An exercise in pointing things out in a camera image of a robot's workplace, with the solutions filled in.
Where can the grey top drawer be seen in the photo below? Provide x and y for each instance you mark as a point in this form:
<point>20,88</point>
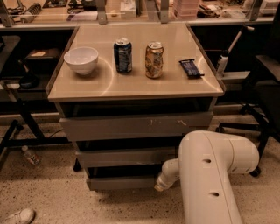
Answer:
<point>101,120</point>

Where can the black box on shelf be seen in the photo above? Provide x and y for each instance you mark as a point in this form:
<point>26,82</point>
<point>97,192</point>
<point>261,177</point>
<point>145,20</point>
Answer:
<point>42,60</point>

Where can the plastic water bottle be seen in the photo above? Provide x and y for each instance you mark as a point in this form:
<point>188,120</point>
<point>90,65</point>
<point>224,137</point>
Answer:
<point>30,155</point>

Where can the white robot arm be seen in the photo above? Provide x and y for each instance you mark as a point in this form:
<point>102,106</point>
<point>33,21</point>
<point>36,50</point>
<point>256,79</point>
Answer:
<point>204,161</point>

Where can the grey drawer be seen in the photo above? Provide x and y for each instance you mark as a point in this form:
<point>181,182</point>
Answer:
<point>101,120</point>
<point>122,177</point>
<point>129,151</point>

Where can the grey drawer cabinet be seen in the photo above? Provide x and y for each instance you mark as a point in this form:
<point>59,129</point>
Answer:
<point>105,84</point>

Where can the grey middle drawer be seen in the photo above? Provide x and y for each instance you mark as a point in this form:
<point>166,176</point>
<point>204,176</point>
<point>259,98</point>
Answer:
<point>129,151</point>

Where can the white shoe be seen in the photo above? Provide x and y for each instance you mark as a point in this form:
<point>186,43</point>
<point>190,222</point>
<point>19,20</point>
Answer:
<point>24,216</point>

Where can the gold soda can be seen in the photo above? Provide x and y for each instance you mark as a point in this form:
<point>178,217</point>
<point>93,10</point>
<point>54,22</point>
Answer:
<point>154,60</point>

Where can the dark round joystick device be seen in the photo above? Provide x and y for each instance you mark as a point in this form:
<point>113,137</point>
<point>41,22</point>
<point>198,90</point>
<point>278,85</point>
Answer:
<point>29,79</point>

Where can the blue soda can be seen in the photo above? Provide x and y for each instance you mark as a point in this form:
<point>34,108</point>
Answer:
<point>123,56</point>

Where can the dark blue snack bar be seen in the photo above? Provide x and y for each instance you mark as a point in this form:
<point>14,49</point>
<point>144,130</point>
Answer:
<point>190,68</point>

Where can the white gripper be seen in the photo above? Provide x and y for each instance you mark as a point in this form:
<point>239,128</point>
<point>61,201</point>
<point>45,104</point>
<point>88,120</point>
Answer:
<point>164,179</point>

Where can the black office chair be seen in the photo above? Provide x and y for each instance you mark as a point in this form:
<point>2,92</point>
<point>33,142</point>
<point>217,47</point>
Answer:
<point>262,91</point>

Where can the white bowl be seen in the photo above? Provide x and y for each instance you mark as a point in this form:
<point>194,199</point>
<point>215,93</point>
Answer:
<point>82,60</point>

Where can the grey bottom drawer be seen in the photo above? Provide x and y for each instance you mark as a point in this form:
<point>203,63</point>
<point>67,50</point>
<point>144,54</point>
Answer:
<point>122,177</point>

